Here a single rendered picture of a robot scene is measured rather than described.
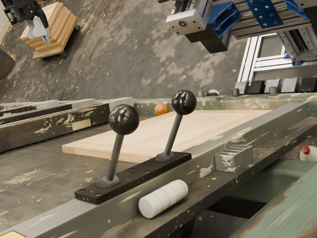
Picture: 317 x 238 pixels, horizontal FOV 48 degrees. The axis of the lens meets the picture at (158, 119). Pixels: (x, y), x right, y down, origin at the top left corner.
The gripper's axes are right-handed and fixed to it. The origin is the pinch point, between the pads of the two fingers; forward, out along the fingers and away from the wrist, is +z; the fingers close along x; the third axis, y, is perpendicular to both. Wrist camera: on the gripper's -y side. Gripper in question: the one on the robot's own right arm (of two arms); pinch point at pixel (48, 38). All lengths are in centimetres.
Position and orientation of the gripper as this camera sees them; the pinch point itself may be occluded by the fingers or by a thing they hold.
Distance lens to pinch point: 127.6
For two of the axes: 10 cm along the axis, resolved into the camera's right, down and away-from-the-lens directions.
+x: 7.5, -0.2, -6.6
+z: 3.8, 8.2, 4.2
